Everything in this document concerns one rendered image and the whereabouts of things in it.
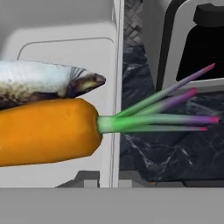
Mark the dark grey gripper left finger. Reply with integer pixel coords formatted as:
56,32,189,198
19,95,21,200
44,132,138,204
56,171,101,188

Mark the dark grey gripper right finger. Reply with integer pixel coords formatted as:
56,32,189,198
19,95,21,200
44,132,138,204
119,170,165,188

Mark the white tupperware container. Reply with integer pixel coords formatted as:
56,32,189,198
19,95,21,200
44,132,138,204
0,0,125,188

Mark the orange carrot with green top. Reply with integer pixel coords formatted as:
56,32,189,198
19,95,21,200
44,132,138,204
0,62,221,168

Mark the silver grey fish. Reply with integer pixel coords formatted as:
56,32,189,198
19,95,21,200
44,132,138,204
0,59,107,111

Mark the white appliance with black window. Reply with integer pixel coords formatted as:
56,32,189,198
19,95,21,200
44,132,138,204
155,0,224,94

